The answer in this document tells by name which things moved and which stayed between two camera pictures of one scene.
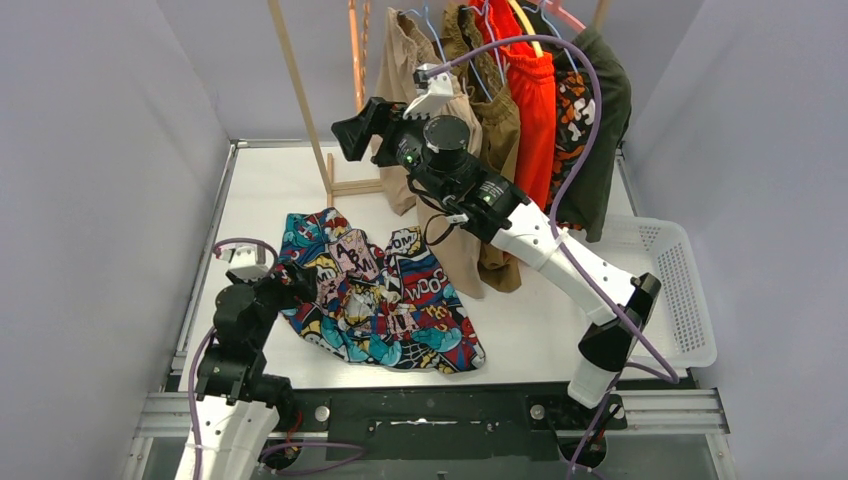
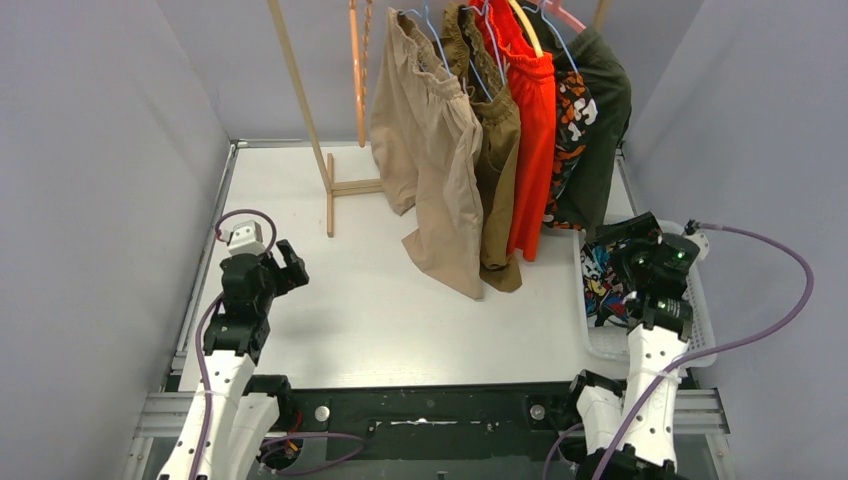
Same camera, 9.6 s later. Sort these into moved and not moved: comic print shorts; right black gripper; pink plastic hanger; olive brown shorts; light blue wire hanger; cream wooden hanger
Moved: right black gripper; comic print shorts
Not moved: pink plastic hanger; light blue wire hanger; cream wooden hanger; olive brown shorts
